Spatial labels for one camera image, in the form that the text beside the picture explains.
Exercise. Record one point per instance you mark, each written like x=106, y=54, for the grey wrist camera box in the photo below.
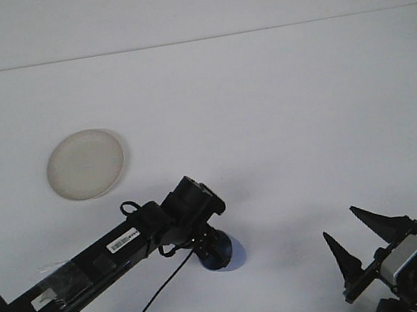
x=212, y=199
x=403, y=257

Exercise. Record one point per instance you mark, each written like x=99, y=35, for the pale round plate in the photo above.
x=86, y=164

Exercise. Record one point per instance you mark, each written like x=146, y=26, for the pale blue cup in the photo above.
x=235, y=253

